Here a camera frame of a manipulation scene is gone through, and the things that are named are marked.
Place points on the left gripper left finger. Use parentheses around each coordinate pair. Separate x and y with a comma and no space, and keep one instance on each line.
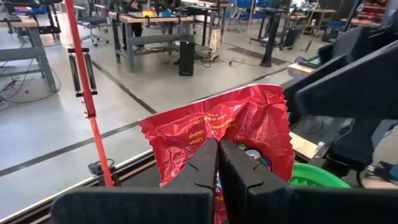
(186,202)

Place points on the red camera stand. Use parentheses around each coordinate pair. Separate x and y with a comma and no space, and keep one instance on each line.
(89,102)

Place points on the person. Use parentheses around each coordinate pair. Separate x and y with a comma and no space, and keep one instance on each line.
(132,28)

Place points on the red Skittles candy bag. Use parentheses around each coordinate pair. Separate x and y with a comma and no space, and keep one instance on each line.
(248,124)

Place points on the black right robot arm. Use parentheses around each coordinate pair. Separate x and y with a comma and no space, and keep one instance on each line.
(357,84)

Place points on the black computer tower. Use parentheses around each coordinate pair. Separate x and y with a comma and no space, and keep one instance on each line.
(186,57)

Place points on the brown cardboard box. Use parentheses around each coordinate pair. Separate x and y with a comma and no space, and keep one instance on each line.
(215,43)

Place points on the grey metal workbench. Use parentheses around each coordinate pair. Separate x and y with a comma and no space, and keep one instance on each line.
(31,53)

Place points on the green plastic bucket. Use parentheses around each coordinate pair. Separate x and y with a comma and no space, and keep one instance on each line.
(314,179)

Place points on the black standing desk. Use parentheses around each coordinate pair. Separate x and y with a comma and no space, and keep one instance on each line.
(270,37)

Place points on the red storage shelf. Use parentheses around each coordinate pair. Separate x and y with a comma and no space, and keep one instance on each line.
(371,12)

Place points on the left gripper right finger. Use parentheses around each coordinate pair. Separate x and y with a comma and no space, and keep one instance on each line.
(248,199)

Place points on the black office chair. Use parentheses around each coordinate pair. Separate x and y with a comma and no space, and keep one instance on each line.
(91,21)

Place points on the wooden top workbench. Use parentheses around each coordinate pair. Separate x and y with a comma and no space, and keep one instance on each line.
(155,18)

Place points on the black table frame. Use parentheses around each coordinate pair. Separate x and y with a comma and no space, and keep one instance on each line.
(31,216)

